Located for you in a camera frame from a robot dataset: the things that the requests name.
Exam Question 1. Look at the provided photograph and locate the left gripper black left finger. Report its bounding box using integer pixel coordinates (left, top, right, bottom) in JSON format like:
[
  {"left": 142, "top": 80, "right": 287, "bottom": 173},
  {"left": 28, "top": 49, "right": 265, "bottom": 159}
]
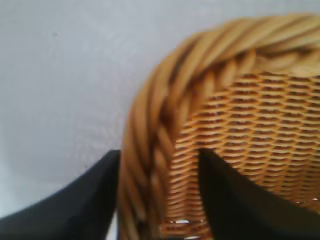
[{"left": 0, "top": 149, "right": 122, "bottom": 240}]

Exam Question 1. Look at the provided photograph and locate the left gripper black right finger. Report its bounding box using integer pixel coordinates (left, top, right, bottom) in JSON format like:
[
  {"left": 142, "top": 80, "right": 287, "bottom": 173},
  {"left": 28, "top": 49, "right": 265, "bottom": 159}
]
[{"left": 198, "top": 148, "right": 320, "bottom": 240}]

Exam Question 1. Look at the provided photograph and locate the woven wicker basket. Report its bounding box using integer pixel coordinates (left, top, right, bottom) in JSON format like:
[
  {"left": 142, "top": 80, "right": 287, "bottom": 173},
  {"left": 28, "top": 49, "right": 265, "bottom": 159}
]
[{"left": 117, "top": 13, "right": 320, "bottom": 240}]

